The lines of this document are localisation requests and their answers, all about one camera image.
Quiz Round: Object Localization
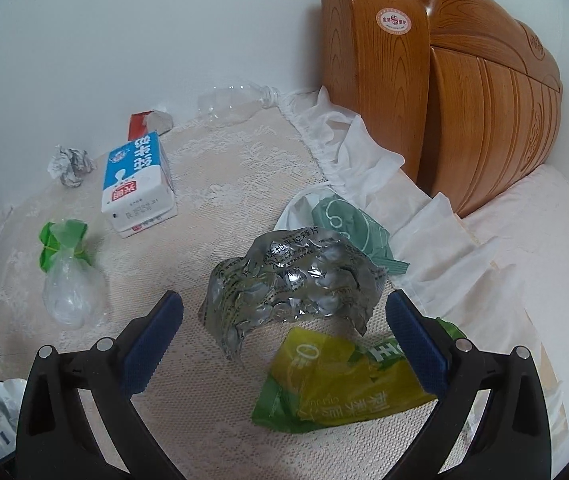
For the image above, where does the clear plastic bag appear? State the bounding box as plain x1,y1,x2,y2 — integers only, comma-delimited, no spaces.
41,219,111,331

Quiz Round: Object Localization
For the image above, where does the yellow green snack bag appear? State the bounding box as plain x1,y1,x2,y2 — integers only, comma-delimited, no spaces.
250,316,468,435

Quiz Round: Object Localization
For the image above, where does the green bundle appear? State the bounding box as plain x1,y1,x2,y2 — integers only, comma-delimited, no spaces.
38,219,91,273

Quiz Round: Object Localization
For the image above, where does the blue white milk carton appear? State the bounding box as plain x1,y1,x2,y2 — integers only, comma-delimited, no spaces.
101,131,177,237

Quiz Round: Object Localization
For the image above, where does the small grey paper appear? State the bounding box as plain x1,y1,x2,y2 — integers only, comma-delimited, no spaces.
47,145,96,188

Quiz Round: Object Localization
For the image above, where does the silver foil wrapper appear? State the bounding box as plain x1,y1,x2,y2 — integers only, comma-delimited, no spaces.
199,226,386,360

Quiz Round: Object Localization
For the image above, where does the white green plastic bag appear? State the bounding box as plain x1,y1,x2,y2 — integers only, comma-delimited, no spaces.
275,182,409,275

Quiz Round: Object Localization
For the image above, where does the red carton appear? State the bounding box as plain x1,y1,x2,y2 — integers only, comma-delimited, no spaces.
127,110,174,141

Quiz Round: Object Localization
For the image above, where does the clear crushed plastic bottle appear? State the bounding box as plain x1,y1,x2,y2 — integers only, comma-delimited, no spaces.
198,82,280,128

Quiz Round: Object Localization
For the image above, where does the pink lace table cover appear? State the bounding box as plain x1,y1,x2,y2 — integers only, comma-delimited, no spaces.
0,93,569,479

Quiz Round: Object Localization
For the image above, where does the pink bed sheet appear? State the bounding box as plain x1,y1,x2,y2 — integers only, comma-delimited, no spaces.
463,165,569,474

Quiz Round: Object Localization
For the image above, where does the wooden headboard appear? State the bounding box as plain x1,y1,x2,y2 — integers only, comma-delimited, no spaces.
321,0,562,217

